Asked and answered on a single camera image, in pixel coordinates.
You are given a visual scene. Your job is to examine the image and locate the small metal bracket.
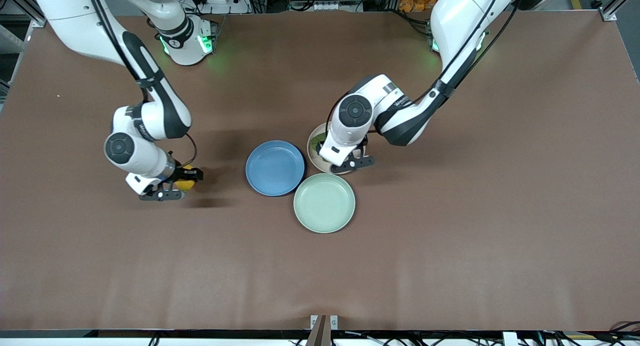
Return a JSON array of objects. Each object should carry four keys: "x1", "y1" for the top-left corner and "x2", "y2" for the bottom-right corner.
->
[{"x1": 306, "y1": 315, "x2": 339, "y2": 346}]

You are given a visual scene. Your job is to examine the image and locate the black table edge rail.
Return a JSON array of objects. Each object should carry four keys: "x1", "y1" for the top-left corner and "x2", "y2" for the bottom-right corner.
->
[{"x1": 0, "y1": 329, "x2": 640, "y2": 340}]

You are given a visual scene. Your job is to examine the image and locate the grey metal side frame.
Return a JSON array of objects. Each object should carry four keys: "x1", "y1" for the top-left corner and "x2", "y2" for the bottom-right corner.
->
[{"x1": 0, "y1": 21, "x2": 28, "y2": 107}]

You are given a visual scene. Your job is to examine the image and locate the yellow lemon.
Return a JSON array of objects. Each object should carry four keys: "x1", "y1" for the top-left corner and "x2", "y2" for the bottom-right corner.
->
[{"x1": 175, "y1": 165, "x2": 197, "y2": 191}]

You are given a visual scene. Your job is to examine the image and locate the light green round plate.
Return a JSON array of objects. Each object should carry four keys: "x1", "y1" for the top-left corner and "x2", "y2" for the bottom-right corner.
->
[{"x1": 293, "y1": 173, "x2": 356, "y2": 234}]

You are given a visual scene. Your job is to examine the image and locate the brown table cover sheet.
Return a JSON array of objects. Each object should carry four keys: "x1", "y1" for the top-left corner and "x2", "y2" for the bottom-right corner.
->
[{"x1": 0, "y1": 11, "x2": 640, "y2": 332}]

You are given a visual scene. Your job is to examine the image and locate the beige round plate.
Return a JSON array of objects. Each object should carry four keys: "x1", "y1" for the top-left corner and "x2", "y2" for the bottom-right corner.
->
[{"x1": 307, "y1": 122, "x2": 367, "y2": 175}]

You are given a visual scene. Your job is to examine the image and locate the blue round plate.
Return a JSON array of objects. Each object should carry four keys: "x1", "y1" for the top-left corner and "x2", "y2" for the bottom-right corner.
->
[{"x1": 245, "y1": 140, "x2": 306, "y2": 197}]

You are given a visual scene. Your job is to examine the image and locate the aluminium frame post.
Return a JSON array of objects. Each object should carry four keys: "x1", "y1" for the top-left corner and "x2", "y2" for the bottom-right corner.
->
[
  {"x1": 592, "y1": 0, "x2": 640, "y2": 22},
  {"x1": 0, "y1": 0, "x2": 47, "y2": 28}
]

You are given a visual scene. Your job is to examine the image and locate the black base cable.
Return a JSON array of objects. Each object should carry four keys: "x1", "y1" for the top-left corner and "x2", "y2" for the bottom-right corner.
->
[{"x1": 392, "y1": 7, "x2": 437, "y2": 37}]

